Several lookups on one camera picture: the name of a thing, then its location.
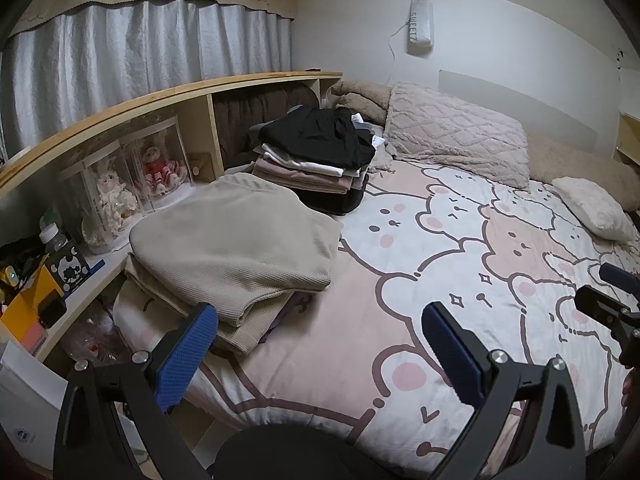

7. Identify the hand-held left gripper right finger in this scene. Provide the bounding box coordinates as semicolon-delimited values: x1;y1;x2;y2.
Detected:
421;301;587;480

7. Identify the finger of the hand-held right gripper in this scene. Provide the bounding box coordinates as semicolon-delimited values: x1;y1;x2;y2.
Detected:
573;285;640;328
599;262;640;291

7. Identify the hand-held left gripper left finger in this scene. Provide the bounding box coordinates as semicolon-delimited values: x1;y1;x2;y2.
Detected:
52;302;220;480

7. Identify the beige ribbed sweater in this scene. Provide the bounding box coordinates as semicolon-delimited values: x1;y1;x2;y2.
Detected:
129;172;343;328

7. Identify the stack of folded clothes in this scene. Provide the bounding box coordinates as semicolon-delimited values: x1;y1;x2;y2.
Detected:
245;105;386;217

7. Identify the person's right hand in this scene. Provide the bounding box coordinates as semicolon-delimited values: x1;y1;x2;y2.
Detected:
620;367;640;413

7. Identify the white fluffy pillow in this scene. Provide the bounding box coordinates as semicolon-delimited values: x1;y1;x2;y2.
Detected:
551;176;638;242

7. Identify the beige folded cloth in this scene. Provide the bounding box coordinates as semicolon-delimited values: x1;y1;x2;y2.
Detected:
122;255;281;356

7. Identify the clear plastic bag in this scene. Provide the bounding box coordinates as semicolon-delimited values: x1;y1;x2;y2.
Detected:
62;300;133;366

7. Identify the bear printed bed sheet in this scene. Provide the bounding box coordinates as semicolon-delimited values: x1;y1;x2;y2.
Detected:
112;160;640;461

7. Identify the brown long bolster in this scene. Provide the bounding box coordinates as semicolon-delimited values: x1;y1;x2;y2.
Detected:
525;132;640;211

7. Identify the small black device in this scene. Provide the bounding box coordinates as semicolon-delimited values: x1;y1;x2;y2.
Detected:
37;294;68;328

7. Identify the black printed box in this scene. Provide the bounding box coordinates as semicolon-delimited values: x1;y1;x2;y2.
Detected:
45;246;93;295

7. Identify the glass snow globe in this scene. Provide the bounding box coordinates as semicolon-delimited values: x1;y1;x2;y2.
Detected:
80;217;113;256

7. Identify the pink notepad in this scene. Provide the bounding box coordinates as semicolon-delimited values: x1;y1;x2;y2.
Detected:
22;322;48;356

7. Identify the white dress doll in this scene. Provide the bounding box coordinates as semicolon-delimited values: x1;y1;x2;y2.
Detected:
95;165;138;233

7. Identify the white box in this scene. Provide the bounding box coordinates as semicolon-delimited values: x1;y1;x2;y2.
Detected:
0;340;68;461

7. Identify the yellow box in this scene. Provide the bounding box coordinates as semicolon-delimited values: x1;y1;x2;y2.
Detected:
0;265;66;341

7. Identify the clear water bottle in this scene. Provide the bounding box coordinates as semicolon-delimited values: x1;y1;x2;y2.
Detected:
39;225;68;261

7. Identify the white headboard panel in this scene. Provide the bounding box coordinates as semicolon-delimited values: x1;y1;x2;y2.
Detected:
439;69;598;148

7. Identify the white doll in display case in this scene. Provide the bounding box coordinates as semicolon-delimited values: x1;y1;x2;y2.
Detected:
60;141;141;233

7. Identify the beige quilted pillow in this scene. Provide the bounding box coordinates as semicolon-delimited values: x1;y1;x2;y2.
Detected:
384;82;531;191

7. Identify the doll in red dress case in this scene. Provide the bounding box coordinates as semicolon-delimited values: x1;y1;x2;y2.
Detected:
120;116;193;211

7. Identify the wooden bedside shelf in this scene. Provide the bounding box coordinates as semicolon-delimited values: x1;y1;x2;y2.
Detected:
0;71;343;376

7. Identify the beige folded blanket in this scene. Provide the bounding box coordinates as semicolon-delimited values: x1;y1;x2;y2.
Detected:
327;80;393;126

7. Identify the grey curtain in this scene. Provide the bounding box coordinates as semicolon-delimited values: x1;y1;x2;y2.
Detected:
0;0;293;161

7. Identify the cream wall shelf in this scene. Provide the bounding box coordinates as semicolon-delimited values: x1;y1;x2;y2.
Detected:
614;112;640;166

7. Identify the white cord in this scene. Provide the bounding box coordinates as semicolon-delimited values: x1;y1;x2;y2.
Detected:
389;19;412;62

